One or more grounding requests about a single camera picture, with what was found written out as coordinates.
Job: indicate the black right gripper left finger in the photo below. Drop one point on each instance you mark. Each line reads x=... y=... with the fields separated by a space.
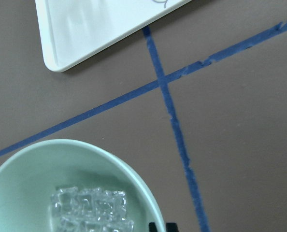
x=153 y=227

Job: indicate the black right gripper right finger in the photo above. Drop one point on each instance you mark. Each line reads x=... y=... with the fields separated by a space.
x=171 y=227

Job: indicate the light green bowl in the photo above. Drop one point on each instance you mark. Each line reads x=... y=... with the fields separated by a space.
x=30 y=176

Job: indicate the clear ice cubes pile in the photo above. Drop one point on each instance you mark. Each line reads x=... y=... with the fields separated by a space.
x=90 y=210

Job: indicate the cream bear tray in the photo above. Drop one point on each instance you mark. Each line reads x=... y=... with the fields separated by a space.
x=72 y=31

